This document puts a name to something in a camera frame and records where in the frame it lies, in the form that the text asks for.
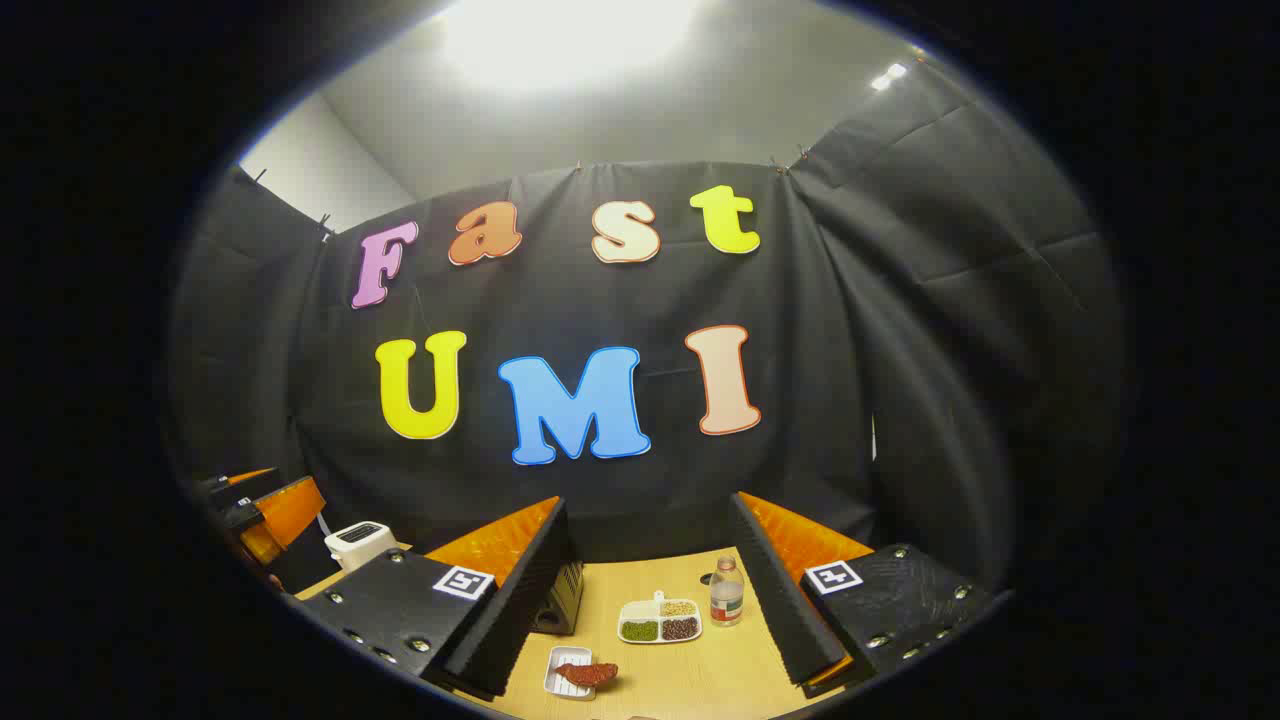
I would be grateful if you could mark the black backdrop cloth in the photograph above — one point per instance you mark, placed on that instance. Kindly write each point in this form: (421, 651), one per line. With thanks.
(850, 350)

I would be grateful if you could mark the clear plastic bottle red label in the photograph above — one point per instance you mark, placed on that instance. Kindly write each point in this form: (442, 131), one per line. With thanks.
(727, 595)

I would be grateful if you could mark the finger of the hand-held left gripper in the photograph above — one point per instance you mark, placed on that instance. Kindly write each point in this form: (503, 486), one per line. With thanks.
(290, 515)
(240, 482)

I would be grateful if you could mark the red-brown meat slab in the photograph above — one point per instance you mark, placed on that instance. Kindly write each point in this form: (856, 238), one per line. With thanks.
(588, 674)

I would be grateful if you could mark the white rectangular tray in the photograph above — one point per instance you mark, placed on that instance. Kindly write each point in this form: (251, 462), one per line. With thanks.
(562, 660)

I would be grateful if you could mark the white divided bean plate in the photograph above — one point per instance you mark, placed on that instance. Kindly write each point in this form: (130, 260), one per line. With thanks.
(660, 618)

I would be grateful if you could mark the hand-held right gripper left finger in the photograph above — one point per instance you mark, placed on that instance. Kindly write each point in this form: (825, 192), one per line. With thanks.
(525, 600)

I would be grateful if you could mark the ceiling light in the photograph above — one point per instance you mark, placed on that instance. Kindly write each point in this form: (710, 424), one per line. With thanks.
(888, 76)

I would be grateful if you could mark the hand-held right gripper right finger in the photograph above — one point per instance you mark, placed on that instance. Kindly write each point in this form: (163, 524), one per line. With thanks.
(785, 600)

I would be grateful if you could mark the white toaster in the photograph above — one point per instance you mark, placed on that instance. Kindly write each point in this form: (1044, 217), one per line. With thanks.
(360, 545)

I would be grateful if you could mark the black electric oven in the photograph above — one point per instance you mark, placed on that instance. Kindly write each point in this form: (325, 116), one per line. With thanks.
(560, 605)

